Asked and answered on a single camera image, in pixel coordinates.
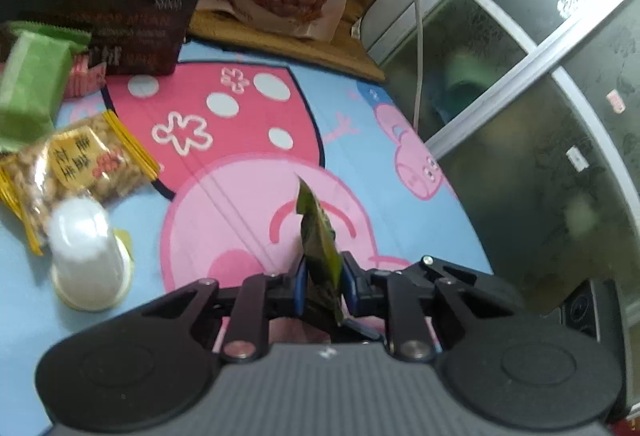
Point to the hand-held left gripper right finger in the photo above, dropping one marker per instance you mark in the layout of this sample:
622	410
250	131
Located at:
350	288

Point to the light green snack packet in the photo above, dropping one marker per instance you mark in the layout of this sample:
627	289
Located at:
30	85

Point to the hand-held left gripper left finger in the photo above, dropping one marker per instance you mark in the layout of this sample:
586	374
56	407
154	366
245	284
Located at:
299	288

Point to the frosted glass window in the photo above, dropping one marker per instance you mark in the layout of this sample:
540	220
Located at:
500	155

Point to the cartoon pig printed bedsheet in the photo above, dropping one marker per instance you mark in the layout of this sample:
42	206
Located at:
250	85

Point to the black cardboard box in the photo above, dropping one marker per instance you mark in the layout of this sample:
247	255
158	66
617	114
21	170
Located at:
125	15

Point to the yellow-edged peanut packet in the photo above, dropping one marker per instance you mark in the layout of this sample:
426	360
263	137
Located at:
75	165

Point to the white plastic cup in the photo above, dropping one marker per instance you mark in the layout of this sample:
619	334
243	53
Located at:
82	251

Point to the pink striped snack packet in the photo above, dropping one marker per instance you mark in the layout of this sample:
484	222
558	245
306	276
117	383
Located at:
82	78

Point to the dark green snack packet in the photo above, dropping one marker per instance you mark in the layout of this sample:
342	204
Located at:
317	246

